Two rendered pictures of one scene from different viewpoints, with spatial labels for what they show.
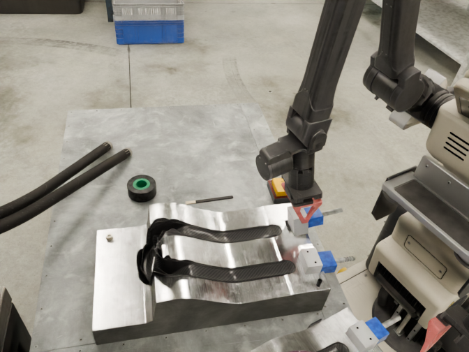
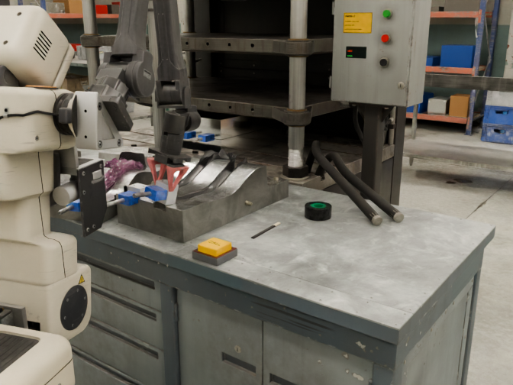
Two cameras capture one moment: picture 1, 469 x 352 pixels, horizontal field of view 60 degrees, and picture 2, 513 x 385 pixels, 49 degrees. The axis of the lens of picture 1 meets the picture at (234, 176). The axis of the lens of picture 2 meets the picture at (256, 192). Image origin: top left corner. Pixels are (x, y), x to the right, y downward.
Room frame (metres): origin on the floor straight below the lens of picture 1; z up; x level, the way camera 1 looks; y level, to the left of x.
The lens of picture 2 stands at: (1.96, -0.85, 1.36)
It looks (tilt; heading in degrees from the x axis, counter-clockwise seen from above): 17 degrees down; 142
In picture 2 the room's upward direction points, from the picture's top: straight up
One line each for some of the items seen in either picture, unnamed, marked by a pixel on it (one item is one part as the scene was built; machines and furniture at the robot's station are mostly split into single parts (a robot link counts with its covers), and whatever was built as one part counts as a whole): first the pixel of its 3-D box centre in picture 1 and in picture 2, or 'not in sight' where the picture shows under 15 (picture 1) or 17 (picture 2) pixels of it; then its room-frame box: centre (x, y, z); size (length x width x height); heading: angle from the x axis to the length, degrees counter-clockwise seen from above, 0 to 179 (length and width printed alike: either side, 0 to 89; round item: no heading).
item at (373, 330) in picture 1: (377, 330); (74, 205); (0.45, -0.33, 0.86); 0.13 x 0.05 x 0.05; 123
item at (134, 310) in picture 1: (207, 259); (208, 188); (0.57, 0.04, 0.87); 0.50 x 0.26 x 0.14; 106
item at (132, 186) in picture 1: (142, 188); (317, 211); (0.82, 0.26, 0.82); 0.08 x 0.08 x 0.04
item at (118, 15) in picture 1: (147, 4); not in sight; (3.65, 0.93, 0.28); 0.61 x 0.41 x 0.15; 106
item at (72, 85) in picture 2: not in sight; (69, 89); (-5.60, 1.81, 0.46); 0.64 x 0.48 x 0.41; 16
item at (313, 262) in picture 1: (328, 261); (126, 198); (0.58, -0.24, 0.89); 0.13 x 0.05 x 0.05; 106
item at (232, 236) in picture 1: (216, 249); (201, 173); (0.56, 0.02, 0.92); 0.35 x 0.16 x 0.09; 106
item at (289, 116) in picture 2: not in sight; (237, 107); (-0.23, 0.73, 0.96); 1.29 x 0.83 x 0.18; 16
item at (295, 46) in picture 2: not in sight; (237, 55); (-0.23, 0.73, 1.20); 1.29 x 0.83 x 0.19; 16
